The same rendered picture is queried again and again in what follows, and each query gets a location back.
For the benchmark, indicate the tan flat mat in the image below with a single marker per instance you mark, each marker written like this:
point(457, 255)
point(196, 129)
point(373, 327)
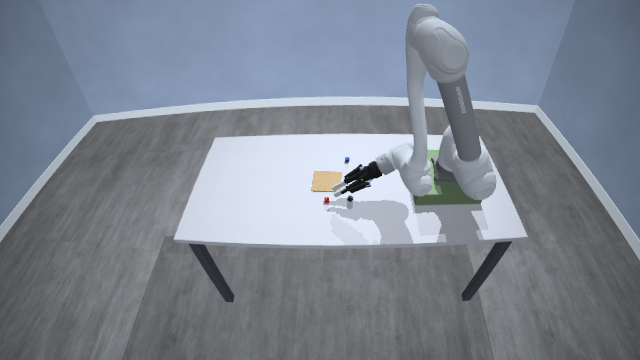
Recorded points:
point(324, 180)

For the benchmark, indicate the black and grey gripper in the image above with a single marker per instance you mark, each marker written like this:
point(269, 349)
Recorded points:
point(360, 173)

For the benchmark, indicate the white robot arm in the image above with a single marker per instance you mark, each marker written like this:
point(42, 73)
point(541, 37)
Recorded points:
point(443, 51)

